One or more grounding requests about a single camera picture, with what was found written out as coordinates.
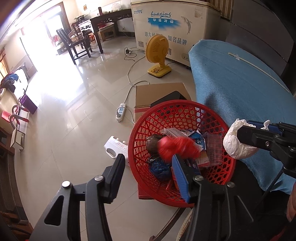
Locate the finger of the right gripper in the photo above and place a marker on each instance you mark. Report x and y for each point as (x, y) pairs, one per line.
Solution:
(258, 137)
(267, 125)

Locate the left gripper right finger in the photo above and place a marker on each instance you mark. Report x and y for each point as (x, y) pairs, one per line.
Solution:
(218, 211)

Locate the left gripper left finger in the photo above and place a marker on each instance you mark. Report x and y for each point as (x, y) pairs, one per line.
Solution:
(61, 218)

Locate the white tissue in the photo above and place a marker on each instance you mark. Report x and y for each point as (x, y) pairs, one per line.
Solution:
(233, 146)

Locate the red wrapper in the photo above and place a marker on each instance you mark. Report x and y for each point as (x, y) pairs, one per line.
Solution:
(185, 147)

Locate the blue white milk carton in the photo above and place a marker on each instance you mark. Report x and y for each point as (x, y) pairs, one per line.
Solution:
(198, 138)

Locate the white medicine box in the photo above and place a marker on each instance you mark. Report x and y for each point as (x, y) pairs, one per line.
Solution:
(175, 133)

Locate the person's right hand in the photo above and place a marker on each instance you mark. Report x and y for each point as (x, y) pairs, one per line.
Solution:
(291, 205)

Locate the blue table cloth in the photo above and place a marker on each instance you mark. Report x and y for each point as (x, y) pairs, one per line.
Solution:
(234, 89)

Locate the red plastic basket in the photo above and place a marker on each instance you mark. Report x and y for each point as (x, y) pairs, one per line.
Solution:
(155, 177)

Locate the long white stick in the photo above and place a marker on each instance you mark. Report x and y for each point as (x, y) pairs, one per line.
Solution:
(259, 69)

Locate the grey cabinet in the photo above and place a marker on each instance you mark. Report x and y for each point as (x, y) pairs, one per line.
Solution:
(257, 30)

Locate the white power strip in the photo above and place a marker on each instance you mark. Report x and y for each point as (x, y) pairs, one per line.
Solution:
(120, 112)

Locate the brown cardboard box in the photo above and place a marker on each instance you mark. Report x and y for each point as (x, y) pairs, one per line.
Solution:
(147, 96)

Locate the purple bag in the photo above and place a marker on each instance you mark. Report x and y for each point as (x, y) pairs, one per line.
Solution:
(28, 104)

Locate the white chest freezer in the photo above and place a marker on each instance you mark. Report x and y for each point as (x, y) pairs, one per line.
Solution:
(183, 23)

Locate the yellow electric fan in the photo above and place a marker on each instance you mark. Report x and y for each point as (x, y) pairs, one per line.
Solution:
(156, 52)

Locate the dark wooden chair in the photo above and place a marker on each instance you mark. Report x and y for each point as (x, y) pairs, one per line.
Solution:
(71, 46)

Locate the dark wooden dining table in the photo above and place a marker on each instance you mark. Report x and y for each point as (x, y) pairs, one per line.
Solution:
(111, 17)

